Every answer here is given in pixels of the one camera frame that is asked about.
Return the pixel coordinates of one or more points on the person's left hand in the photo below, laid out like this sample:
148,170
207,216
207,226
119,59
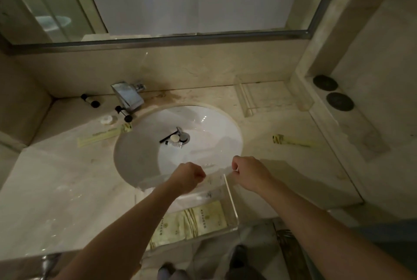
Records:
189,177

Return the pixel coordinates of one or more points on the person's right hand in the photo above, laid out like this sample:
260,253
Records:
252,174

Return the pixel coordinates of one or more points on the small white tube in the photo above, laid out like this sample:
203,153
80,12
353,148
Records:
174,144

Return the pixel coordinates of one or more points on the transparent tray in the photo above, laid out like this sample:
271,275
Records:
233,211

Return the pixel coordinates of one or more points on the black comb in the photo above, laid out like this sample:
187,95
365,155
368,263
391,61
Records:
167,137

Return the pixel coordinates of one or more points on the white sink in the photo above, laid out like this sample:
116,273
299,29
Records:
137,159

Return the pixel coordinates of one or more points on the black-capped bottle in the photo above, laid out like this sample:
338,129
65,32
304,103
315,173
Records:
90,100
123,114

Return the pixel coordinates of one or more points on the person's left forearm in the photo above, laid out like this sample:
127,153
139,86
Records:
123,240

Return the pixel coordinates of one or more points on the person's right forearm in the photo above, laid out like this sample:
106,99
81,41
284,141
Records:
325,234

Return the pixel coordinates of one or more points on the clear acrylic tray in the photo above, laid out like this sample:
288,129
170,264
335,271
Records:
246,100

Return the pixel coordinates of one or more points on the person's left shoe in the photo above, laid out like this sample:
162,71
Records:
169,273

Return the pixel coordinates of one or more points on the chrome drain stopper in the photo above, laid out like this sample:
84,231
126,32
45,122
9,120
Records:
184,136

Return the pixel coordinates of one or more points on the chrome faucet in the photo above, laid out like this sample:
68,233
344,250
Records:
128,95

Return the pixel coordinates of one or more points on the black round coaster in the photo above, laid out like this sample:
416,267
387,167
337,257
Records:
325,83
340,101

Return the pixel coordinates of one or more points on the chrome towel rail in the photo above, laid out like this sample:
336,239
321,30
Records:
49,266

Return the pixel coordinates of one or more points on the metal-framed wall mirror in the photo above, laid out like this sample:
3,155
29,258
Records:
49,2

